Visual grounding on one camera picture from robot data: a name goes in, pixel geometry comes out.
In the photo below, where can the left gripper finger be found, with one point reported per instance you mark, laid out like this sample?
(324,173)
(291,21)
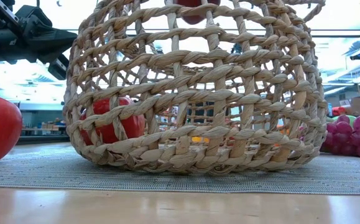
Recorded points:
(49,53)
(49,37)

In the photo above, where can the red bell pepper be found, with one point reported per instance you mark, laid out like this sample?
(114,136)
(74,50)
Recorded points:
(133,126)

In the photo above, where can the yellow bell pepper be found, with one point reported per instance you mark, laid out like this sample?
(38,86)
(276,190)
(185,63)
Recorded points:
(200,140)

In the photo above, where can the green apple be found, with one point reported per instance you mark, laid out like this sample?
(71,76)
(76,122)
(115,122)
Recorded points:
(352,119)

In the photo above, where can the woven straw basket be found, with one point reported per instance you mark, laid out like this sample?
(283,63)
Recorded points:
(179,158)

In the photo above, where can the background shelf bench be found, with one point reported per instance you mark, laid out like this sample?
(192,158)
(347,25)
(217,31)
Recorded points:
(33,116)

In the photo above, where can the grey woven placemat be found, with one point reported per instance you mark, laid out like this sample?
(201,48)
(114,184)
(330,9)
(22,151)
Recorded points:
(43,174)

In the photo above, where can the red background box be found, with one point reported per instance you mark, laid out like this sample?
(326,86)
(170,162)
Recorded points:
(338,111)

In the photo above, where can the purple grape bunch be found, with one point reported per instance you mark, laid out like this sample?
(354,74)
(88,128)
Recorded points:
(341,137)

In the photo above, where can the black ceiling fixture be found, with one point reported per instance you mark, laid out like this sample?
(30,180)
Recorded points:
(357,56)

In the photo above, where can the black table frame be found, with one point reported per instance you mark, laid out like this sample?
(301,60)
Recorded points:
(43,140)

